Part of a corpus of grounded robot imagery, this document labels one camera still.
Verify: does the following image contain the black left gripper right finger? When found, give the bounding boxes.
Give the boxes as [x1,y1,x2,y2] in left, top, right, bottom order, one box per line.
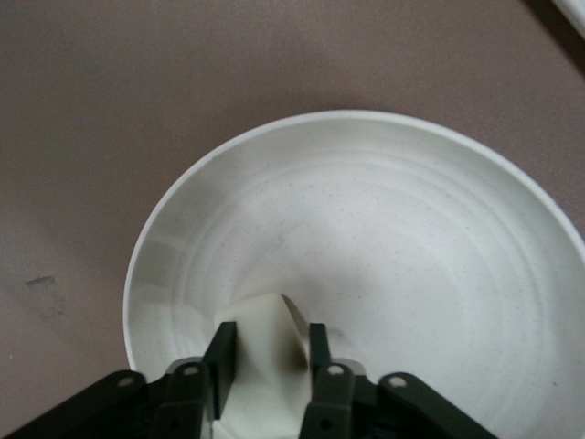
[299,322,502,439]

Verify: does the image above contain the cream round plate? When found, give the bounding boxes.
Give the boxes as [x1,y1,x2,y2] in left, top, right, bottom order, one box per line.
[122,108,585,439]

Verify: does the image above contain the brown table cover cloth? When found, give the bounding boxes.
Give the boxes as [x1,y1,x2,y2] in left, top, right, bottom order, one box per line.
[0,0,585,439]

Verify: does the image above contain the pale steamed bun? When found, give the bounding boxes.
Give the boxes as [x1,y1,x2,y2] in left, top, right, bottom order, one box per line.
[212,292,316,439]

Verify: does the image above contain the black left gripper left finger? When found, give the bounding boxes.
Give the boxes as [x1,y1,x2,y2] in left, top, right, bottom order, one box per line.
[0,321,239,439]

